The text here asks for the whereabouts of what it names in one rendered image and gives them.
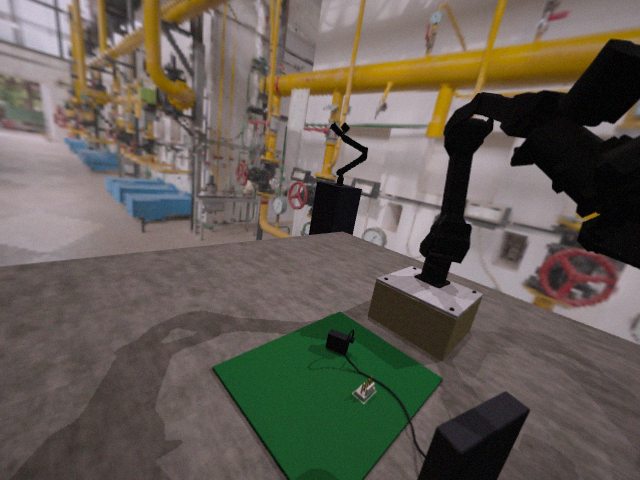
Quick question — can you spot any green circuit board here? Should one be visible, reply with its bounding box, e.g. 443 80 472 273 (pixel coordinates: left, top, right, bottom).
213 311 443 480

